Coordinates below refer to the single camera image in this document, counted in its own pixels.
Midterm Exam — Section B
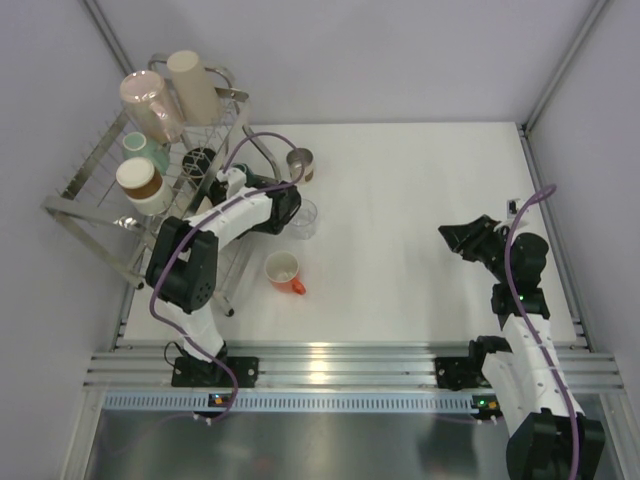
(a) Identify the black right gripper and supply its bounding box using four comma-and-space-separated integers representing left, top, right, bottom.
440, 214, 514, 283

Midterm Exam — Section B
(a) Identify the orange mug white inside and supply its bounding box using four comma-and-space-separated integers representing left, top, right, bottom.
264, 251, 306, 295

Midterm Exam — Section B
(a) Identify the dark teal cup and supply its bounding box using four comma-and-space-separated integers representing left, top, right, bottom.
228, 163, 263, 188

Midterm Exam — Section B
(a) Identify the dark brown mug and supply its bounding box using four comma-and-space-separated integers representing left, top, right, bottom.
182, 147, 216, 185

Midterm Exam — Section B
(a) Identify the tall beige cup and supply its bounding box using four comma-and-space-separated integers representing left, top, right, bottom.
167, 50, 223, 126

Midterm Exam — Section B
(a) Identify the steel cup with cork base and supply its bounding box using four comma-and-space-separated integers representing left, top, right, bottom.
116, 157, 173, 216

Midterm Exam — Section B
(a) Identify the teal green mug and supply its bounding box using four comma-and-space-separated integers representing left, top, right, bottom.
122, 131, 170, 175

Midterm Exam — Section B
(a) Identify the iridescent pink mug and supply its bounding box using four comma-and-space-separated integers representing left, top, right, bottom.
119, 70, 185, 144

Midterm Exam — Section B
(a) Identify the floral mug green inside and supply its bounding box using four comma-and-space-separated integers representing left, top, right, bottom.
196, 196, 213, 215

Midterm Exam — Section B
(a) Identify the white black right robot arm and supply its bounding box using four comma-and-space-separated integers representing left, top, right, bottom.
434, 215, 605, 479

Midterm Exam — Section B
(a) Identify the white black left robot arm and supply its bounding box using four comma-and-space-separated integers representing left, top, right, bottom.
145, 183, 302, 386

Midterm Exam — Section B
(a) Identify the stainless steel dish rack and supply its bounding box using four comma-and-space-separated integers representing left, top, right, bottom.
42, 52, 289, 317

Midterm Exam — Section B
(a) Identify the clear glass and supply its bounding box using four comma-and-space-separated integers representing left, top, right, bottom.
288, 199, 318, 240

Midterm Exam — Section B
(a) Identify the steel cup with brown band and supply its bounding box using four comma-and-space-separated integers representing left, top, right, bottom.
286, 148, 314, 183

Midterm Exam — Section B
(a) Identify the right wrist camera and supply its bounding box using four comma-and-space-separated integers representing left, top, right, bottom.
505, 198, 523, 223

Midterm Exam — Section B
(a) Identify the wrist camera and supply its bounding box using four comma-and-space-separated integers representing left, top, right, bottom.
216, 164, 247, 200
505, 198, 523, 223

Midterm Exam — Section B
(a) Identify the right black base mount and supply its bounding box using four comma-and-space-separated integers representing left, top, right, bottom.
434, 336, 502, 391

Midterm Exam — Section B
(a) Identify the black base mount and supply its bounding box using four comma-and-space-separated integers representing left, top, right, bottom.
163, 341, 259, 388
434, 336, 502, 391

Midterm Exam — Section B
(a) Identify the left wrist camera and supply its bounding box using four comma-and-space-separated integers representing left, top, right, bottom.
216, 164, 247, 200

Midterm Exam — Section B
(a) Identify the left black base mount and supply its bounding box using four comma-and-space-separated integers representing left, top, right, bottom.
163, 341, 259, 388

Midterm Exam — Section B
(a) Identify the perforated cable duct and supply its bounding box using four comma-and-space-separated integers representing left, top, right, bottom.
103, 391, 494, 414

